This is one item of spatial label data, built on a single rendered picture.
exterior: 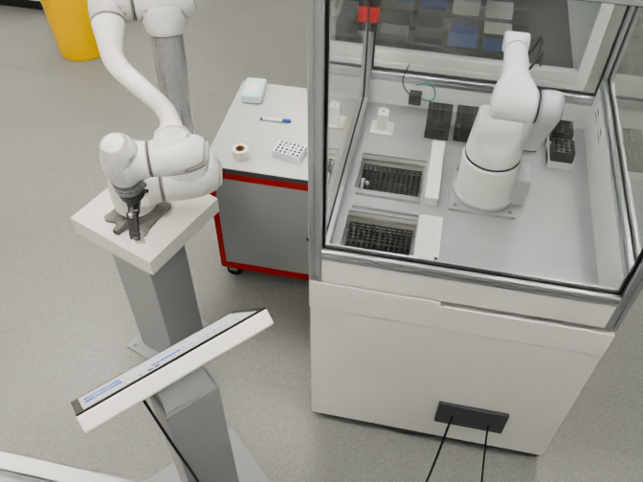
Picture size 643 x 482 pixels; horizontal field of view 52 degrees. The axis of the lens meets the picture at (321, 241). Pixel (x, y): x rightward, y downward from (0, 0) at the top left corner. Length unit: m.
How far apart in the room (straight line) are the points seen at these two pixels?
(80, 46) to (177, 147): 3.19
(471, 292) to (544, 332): 0.29
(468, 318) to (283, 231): 1.12
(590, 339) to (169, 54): 1.59
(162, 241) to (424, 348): 1.00
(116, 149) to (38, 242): 2.00
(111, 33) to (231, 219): 1.19
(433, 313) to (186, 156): 0.91
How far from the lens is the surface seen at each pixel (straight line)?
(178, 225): 2.46
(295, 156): 2.74
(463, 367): 2.38
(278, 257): 3.11
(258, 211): 2.91
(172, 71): 2.22
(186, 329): 2.99
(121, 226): 2.45
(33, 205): 3.98
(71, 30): 4.91
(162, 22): 2.16
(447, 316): 2.14
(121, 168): 1.84
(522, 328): 2.17
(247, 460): 2.79
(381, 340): 2.30
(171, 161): 1.83
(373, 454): 2.84
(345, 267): 2.02
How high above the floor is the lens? 2.58
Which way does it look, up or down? 48 degrees down
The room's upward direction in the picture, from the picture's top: 1 degrees clockwise
